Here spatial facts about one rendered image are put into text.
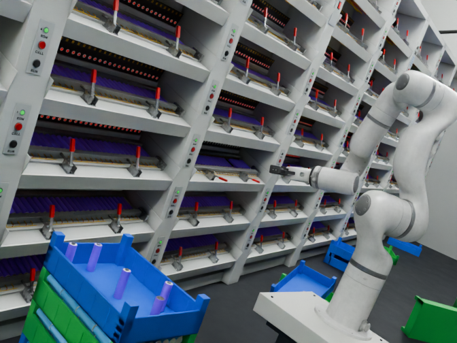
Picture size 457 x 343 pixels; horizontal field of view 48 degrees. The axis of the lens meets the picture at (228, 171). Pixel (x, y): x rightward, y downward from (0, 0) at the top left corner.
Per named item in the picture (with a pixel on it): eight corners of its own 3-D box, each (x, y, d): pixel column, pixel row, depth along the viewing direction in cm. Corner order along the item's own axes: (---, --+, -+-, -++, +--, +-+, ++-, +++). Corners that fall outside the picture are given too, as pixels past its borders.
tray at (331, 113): (341, 128, 292) (356, 109, 288) (298, 114, 240) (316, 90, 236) (315, 107, 300) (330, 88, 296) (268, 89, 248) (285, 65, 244)
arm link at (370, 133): (378, 112, 189) (333, 178, 201) (364, 112, 176) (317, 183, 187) (398, 126, 186) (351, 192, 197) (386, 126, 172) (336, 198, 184)
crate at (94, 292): (198, 333, 105) (211, 298, 104) (115, 347, 90) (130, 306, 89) (120, 263, 124) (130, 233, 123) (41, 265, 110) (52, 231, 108)
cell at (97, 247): (95, 271, 115) (104, 245, 113) (88, 272, 113) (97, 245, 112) (91, 267, 116) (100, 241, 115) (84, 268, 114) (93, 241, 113)
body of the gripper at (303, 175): (309, 186, 188) (281, 181, 194) (319, 187, 197) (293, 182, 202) (313, 166, 188) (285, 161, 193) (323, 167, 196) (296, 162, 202)
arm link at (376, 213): (394, 283, 154) (429, 211, 152) (345, 267, 147) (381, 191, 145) (371, 266, 165) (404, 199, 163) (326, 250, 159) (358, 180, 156)
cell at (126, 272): (123, 299, 107) (132, 271, 106) (116, 299, 105) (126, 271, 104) (118, 295, 108) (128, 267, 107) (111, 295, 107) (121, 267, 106)
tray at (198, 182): (260, 191, 238) (272, 175, 235) (182, 190, 186) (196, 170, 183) (231, 164, 247) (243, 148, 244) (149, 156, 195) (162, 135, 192)
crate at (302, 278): (304, 320, 237) (308, 306, 233) (268, 298, 247) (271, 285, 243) (333, 290, 259) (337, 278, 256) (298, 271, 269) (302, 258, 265)
